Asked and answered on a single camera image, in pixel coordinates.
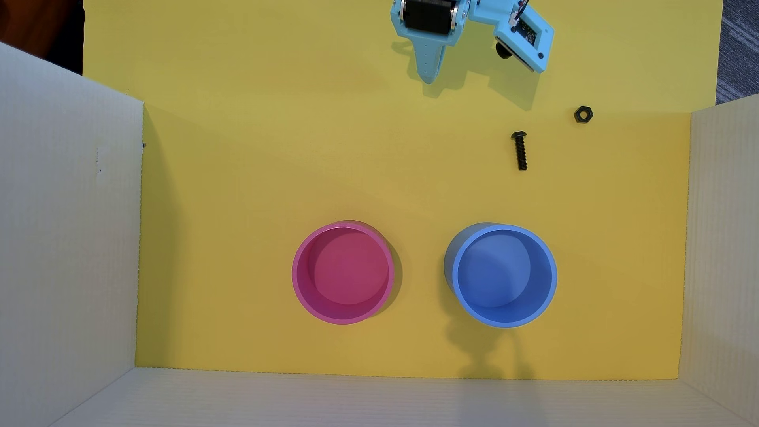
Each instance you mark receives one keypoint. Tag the yellow paper mat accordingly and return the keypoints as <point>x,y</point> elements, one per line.
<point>237,178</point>

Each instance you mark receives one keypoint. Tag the blue round cup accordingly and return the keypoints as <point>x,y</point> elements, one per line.
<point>501,276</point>

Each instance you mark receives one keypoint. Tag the black hex nut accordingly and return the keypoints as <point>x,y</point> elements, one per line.
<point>583,114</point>

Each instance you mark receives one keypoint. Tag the dark brown furniture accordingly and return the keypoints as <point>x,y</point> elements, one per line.
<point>35,23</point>

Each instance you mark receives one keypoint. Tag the white corrugated box walls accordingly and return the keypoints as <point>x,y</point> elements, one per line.
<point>65,237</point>

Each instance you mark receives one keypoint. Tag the black bolt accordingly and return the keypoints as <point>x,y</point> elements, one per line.
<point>520,153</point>

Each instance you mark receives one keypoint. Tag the pink round cup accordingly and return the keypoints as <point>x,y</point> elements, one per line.
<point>343,273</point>

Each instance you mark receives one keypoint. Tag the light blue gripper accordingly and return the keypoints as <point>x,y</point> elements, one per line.
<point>428,16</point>

